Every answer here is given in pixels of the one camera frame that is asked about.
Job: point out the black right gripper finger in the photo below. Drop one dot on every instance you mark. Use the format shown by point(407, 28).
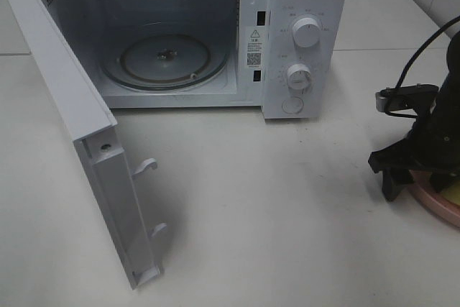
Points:
point(394, 180)
point(441, 180)

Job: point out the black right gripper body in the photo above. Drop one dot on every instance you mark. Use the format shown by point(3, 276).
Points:
point(432, 144)

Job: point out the toast sandwich with cheese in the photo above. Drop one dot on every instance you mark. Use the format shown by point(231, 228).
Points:
point(452, 194)

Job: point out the pink round plate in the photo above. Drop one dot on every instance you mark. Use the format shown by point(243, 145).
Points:
point(433, 201)

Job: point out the round white door button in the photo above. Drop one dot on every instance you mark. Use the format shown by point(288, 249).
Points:
point(292, 105)

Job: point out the white microwave door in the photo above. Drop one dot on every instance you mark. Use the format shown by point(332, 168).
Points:
point(92, 130)

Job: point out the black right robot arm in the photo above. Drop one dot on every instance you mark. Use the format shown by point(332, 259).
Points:
point(453, 55)

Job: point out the lower white timer knob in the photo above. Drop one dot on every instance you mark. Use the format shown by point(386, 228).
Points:
point(298, 77)

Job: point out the upper white power knob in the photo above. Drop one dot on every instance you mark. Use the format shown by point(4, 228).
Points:
point(306, 31)

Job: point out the white microwave oven body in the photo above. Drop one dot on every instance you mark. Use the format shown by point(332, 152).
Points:
point(255, 73)

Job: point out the glass microwave turntable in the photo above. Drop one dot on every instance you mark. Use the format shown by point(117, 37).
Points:
point(165, 56)

